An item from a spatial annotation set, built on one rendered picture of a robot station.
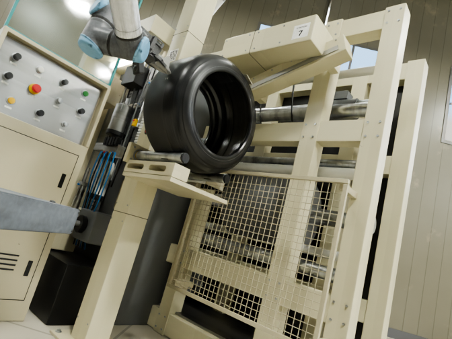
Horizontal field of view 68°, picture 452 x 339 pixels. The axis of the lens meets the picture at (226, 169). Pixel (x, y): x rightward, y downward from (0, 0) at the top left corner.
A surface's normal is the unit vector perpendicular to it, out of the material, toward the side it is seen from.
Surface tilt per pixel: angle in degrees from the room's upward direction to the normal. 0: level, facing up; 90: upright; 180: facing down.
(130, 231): 90
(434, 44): 90
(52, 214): 90
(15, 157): 90
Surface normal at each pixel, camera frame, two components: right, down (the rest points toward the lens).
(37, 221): 0.96, 0.25
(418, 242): 0.00, -0.22
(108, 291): 0.74, 0.06
